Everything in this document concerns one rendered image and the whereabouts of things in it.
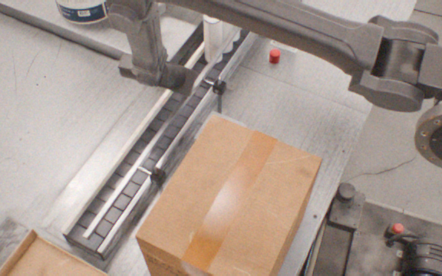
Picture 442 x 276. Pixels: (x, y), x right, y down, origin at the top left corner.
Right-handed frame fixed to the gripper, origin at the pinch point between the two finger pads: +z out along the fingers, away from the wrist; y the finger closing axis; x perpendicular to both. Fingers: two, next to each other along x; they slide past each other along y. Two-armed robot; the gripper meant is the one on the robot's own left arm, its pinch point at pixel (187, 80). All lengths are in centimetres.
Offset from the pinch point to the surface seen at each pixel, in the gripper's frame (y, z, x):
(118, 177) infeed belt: 2.4, -15.6, 27.5
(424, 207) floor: -84, 106, 18
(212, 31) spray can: -0.9, 1.8, -14.8
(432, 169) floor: -83, 119, 2
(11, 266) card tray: 13, -31, 53
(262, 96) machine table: -17.2, 15.6, -2.9
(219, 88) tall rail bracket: -10.2, -3.5, -1.4
